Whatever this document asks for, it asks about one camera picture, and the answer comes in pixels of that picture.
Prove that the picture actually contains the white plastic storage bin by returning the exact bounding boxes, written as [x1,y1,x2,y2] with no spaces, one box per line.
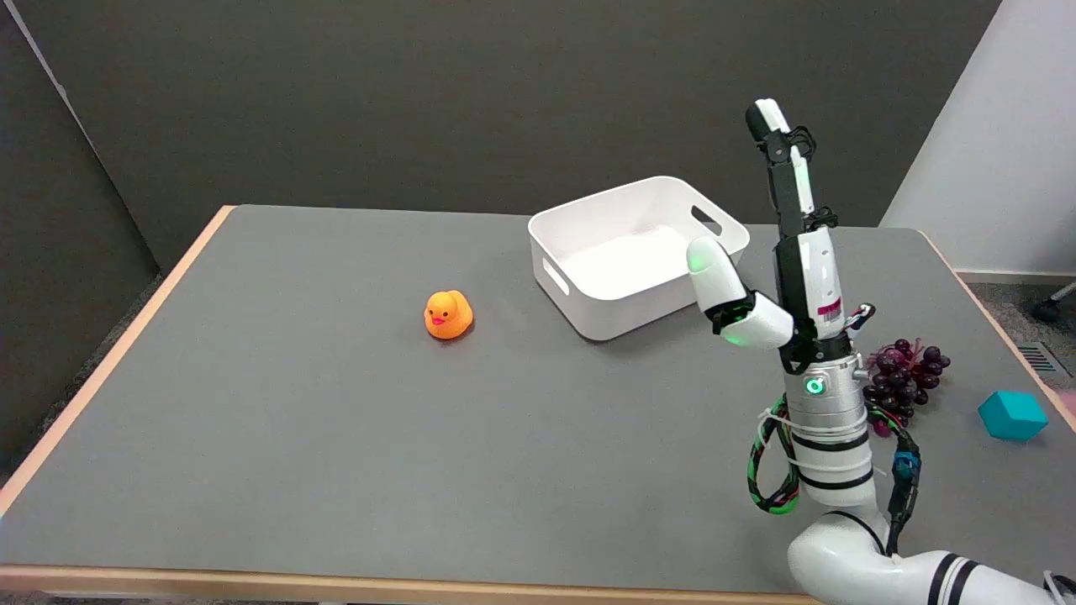
[528,176,751,342]

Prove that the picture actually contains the black chair caster wheel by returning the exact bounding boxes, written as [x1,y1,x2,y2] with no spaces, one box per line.
[1032,282,1076,324]

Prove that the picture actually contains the dark purple grape bunch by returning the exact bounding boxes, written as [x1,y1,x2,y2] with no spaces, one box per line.
[863,338,952,438]

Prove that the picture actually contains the black cable with blue connector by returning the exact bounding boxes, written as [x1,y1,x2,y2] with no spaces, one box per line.
[866,403,923,555]

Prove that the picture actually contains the orange rubber duck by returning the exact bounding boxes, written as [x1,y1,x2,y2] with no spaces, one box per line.
[423,290,474,341]

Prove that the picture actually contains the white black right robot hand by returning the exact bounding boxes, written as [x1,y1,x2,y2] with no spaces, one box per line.
[686,98,876,376]

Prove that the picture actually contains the green red cable loop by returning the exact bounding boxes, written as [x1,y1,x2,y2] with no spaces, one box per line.
[747,395,804,515]

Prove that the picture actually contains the floor vent grille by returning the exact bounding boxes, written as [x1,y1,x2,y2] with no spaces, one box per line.
[1016,344,1073,378]

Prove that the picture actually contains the teal cube block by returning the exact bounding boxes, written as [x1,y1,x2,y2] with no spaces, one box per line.
[978,390,1049,442]

